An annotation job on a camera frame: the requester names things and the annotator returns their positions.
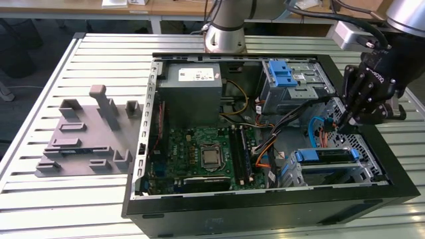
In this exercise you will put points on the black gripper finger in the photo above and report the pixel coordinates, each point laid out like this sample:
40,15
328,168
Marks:
374,113
357,94

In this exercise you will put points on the hard disk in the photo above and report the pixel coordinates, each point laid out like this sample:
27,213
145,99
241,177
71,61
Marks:
307,155

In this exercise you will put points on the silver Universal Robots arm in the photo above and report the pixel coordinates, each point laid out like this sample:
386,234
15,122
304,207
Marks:
225,37

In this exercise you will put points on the metal disk bay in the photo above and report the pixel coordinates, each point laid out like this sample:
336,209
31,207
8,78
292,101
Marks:
332,169

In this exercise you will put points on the metal optical drive cage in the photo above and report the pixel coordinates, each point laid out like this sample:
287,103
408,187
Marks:
299,94

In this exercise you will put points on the blue plastic drive latch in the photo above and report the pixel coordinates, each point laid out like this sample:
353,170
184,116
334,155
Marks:
280,74

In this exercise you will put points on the small black desk object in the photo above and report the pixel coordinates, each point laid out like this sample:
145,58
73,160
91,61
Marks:
337,5

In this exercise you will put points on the clear plastic bag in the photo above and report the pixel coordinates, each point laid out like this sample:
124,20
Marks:
307,3

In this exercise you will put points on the black RAM slot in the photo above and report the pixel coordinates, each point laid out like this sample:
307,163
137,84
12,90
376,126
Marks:
236,154
240,154

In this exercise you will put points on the CPU socket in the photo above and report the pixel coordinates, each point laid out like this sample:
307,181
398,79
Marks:
211,147

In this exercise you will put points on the silver CPU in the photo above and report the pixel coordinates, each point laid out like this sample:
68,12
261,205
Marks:
211,157

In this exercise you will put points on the grey power supply unit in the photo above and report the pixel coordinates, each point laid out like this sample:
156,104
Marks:
189,104

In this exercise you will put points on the green motherboard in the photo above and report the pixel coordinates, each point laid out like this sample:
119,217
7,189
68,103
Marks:
185,139

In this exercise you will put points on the black graphics card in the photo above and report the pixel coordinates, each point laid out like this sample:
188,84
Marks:
205,184

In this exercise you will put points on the black PC case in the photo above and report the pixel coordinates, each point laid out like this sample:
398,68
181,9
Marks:
232,219

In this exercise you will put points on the white box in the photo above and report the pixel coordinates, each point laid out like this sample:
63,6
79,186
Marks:
115,3
137,2

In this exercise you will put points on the grey parts rack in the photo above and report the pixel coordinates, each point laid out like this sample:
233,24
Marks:
99,139

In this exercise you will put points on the wooden desk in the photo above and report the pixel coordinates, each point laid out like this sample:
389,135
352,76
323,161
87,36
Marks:
65,6

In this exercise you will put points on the grey furniture foot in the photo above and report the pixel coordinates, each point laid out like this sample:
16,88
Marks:
7,94

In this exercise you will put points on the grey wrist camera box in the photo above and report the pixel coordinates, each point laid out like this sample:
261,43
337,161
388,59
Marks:
348,37

